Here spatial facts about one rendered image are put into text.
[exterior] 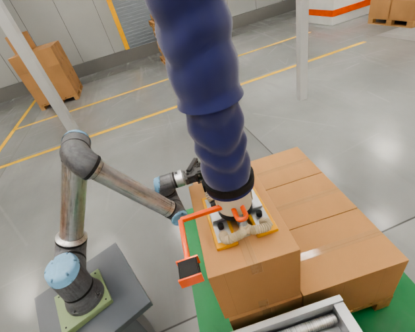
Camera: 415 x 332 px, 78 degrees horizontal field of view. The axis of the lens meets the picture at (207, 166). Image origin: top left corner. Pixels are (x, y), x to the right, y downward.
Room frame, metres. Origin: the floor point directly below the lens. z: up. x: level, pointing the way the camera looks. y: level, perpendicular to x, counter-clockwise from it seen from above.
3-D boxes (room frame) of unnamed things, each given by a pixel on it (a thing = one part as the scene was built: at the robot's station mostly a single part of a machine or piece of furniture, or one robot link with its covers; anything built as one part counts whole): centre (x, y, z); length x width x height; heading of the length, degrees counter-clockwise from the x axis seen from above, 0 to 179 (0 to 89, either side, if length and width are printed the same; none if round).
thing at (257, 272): (0.87, -0.07, 0.78); 0.60 x 0.40 x 0.40; 2
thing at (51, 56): (7.65, 3.44, 0.87); 1.20 x 1.01 x 1.74; 8
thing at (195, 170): (1.10, 0.08, 1.11); 0.12 x 0.09 x 0.08; 93
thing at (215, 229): (0.85, 0.02, 1.00); 0.34 x 0.10 x 0.05; 3
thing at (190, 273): (0.54, 0.17, 1.11); 0.09 x 0.08 x 0.05; 93
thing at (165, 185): (1.10, 0.25, 1.10); 0.12 x 0.09 x 0.10; 93
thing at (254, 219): (0.86, -0.17, 1.00); 0.34 x 0.10 x 0.05; 3
